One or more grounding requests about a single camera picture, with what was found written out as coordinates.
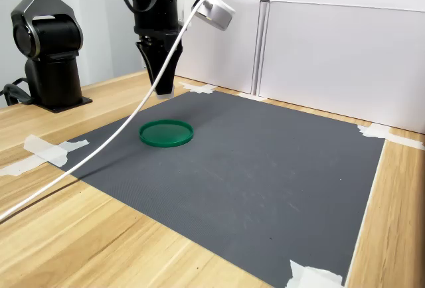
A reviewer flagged round green lid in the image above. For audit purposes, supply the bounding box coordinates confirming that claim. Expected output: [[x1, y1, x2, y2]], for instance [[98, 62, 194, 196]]
[[138, 119, 195, 149]]

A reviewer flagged clear partition post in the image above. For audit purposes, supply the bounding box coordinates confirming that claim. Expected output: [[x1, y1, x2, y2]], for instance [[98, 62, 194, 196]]
[[251, 0, 276, 97]]

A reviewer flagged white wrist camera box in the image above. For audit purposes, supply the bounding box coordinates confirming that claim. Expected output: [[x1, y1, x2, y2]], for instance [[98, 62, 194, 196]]
[[177, 0, 237, 32]]

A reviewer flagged black base cable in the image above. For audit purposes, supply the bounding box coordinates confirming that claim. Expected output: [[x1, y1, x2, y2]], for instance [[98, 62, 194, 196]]
[[0, 76, 35, 107]]

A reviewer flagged small white plastic terminal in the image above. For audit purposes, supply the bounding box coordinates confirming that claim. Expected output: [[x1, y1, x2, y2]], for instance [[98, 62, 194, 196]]
[[155, 85, 176, 100]]

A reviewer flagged white tape patch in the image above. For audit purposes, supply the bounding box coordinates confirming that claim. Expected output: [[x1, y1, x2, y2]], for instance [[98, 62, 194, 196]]
[[356, 122, 425, 151], [0, 133, 91, 178], [236, 92, 267, 103], [286, 259, 345, 288], [178, 81, 219, 96]]

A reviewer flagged dark grey mat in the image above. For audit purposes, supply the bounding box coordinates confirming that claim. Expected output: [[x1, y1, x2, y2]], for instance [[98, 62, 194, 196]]
[[49, 90, 386, 288]]

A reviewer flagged white camera cable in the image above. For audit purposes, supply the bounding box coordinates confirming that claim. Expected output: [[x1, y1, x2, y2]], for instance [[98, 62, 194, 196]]
[[0, 0, 215, 223]]

